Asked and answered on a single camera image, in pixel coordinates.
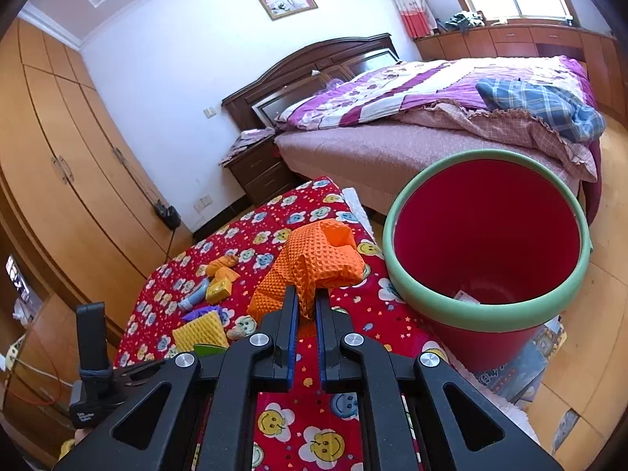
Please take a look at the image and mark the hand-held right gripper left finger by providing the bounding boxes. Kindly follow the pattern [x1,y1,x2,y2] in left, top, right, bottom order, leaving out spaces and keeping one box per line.
[51,285,301,471]

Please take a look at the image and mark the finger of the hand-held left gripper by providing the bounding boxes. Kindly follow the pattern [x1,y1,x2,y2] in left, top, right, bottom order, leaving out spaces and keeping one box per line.
[114,360,170,388]

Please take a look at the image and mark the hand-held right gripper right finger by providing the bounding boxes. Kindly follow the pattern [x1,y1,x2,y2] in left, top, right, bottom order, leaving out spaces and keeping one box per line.
[315,289,565,471]

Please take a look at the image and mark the yellow foam net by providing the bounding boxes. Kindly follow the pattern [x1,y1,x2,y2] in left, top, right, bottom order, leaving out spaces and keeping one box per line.
[172,310,230,351]

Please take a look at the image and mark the orange foam net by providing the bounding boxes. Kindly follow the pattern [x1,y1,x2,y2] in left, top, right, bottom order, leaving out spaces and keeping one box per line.
[246,220,368,322]

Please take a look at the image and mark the yellow orange cardboard box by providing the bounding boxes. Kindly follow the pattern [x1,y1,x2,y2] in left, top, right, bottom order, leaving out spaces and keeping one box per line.
[205,277,234,305]

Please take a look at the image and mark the red bin with green rim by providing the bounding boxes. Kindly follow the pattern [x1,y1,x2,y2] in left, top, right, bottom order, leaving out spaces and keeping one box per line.
[383,150,593,374]

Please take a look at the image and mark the purple wrapper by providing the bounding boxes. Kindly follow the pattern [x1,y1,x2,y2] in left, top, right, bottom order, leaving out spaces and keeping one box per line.
[183,307,221,325]

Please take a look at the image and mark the pale blue tube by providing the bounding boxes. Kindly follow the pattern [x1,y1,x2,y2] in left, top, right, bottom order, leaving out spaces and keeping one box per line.
[177,279,213,311]

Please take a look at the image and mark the black charger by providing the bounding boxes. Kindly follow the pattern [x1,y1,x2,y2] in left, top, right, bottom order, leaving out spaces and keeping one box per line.
[156,201,181,230]

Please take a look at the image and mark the red smiley printed blanket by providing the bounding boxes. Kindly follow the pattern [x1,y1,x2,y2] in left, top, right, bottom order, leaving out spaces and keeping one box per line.
[113,177,452,471]

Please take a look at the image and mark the dark wooden nightstand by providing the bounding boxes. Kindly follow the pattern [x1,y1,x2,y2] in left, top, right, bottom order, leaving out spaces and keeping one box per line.
[223,135,298,207]

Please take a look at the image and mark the light wooden wardrobe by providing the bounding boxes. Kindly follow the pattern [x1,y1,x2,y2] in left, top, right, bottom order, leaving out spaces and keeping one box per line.
[0,17,194,471]

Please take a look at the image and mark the bed with pink sheet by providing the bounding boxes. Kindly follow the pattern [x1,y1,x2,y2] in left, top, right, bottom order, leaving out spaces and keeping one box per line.
[272,56,602,217]

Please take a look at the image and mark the pink crumpled cloth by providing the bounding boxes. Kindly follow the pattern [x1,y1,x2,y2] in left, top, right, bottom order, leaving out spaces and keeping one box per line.
[219,128,276,165]

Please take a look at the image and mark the purple floral quilt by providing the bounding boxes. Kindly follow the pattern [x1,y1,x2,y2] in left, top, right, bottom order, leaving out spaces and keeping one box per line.
[277,56,590,131]

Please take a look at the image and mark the dark wooden headboard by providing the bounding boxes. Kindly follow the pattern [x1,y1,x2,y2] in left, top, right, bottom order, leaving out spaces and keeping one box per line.
[222,33,399,131]

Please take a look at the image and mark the blue plaid cloth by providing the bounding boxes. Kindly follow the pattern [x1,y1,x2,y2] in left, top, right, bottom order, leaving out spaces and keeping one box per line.
[475,77,606,143]

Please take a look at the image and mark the dark clothes pile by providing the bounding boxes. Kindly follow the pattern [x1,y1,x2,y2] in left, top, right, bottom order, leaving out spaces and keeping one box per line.
[445,11,486,34]

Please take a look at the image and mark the wooden window cabinet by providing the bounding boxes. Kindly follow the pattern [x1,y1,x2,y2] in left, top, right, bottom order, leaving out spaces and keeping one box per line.
[414,22,619,119]

